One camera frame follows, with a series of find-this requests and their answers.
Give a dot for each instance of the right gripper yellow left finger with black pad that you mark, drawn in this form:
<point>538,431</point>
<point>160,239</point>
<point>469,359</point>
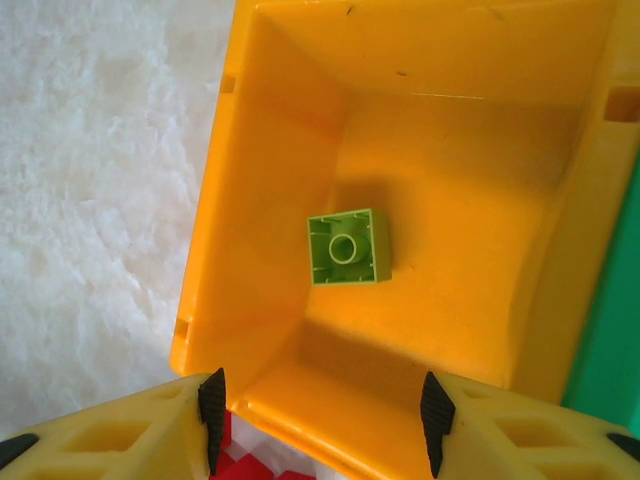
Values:
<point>100,445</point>

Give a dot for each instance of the green plastic bin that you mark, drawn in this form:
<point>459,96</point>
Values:
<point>615,325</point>

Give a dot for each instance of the small green lego brick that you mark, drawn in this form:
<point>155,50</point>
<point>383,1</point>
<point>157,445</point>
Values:
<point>317,265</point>

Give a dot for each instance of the yellow plastic bin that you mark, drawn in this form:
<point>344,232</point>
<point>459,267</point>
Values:
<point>450,175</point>

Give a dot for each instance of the red lego brick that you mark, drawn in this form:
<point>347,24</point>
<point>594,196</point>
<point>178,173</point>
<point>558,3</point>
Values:
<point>240,465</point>

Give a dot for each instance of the right gripper yellow right finger with black pad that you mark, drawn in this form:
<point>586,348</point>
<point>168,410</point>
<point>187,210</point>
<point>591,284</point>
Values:
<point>525,445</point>

